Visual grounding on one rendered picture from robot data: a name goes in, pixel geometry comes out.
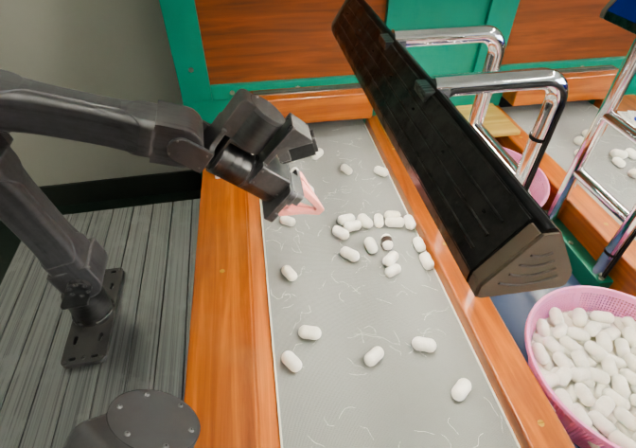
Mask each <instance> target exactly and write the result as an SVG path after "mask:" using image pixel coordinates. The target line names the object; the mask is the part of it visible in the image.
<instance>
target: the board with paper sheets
mask: <svg viewBox="0 0 636 448"><path fill-rule="evenodd" d="M455 107H456V108H457V109H458V110H459V111H460V113H461V114H462V115H463V116H464V117H465V119H466V120H467V121H468V119H469V115H470V111H471V108H472V104H471V105H460V106H455ZM376 116H377V115H376ZM377 119H378V121H379V123H380V120H379V118H378V117H377ZM483 125H484V126H485V127H486V128H487V130H488V131H489V132H490V133H491V134H492V135H493V136H494V137H499V136H510V135H519V134H520V132H521V131H520V130H519V129H518V128H517V127H516V126H515V125H514V124H513V123H512V122H511V121H510V120H509V119H508V118H507V117H506V116H505V115H504V114H503V113H502V112H501V111H500V110H499V109H498V108H497V107H496V106H495V105H494V104H493V103H489V104H488V108H487V111H486V117H485V120H484V123H483ZM380 126H381V128H382V129H383V127H382V125H381V123H380ZM383 130H384V129H383ZM384 132H385V130H384ZM385 134H386V136H387V138H388V140H389V142H390V143H391V145H392V147H394V146H393V144H392V142H391V141H390V139H389V137H388V135H387V133H386V132H385Z"/></svg>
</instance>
